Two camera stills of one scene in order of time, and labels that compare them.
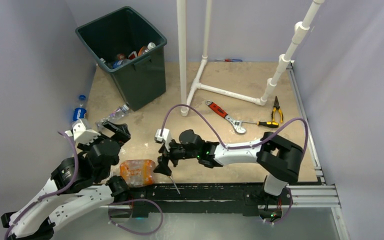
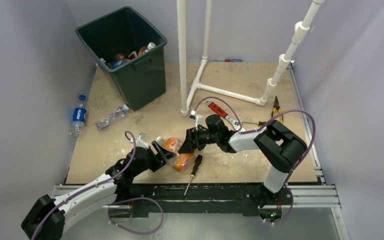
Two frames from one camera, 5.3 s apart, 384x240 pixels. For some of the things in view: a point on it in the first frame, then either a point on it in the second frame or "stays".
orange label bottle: [144, 49] stays
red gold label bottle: [133, 55] stays
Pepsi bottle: [116, 63] stays
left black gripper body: [88, 147] to [152, 161]
